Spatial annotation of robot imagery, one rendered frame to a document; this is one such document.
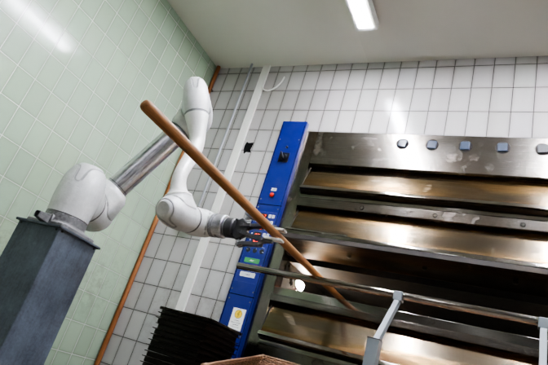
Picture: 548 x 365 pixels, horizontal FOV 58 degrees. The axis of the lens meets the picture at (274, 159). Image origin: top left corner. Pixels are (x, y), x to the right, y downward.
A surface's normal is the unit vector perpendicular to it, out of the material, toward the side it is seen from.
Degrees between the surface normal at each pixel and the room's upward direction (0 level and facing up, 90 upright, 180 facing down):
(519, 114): 90
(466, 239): 70
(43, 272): 90
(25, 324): 90
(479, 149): 90
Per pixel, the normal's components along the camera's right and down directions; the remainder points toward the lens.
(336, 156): -0.39, -0.50
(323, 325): -0.27, -0.76
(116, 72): 0.88, 0.05
